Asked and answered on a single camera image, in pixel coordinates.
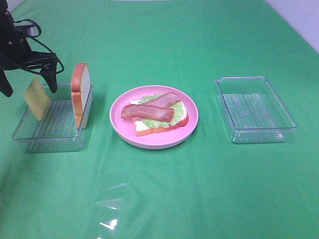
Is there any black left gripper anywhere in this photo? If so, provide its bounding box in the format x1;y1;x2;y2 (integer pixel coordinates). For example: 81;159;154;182
0;37;57;97

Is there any yellow cheese slice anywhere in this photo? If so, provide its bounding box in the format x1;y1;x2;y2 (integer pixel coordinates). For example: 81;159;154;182
24;76;51;121

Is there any white bread slice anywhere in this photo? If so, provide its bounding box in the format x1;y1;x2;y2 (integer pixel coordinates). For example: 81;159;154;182
133;101;189;136

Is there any bacon strip from tray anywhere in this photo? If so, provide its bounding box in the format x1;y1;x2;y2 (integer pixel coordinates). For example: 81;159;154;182
144;93;181;108

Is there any green lettuce leaf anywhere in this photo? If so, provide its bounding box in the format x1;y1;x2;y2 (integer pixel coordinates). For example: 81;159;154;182
136;93;187;128

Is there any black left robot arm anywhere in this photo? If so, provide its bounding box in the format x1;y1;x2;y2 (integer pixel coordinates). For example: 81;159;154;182
0;0;64;97

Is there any clear left plastic tray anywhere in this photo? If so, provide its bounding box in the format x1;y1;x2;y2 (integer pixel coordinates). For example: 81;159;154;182
12;83;93;153

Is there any clear plastic tray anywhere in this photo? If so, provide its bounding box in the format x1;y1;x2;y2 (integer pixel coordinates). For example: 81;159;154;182
215;76;298;144
12;83;93;153

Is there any pink round plate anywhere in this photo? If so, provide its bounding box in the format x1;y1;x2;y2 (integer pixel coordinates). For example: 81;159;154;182
109;85;199;149

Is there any clear plastic wrap sheet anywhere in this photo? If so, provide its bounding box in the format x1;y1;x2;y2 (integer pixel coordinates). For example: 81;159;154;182
95;182;128;232

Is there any green tablecloth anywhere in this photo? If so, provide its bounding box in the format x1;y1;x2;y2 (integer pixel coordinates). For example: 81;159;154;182
0;0;319;239

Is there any clear right plastic tray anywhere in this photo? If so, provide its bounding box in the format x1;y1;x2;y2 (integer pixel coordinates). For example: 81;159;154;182
215;76;298;144

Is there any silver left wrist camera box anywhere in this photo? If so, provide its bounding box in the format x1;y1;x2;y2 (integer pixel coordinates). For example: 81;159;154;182
24;24;35;36

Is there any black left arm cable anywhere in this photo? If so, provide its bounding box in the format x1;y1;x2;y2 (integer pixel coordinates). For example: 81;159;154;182
12;18;65;75

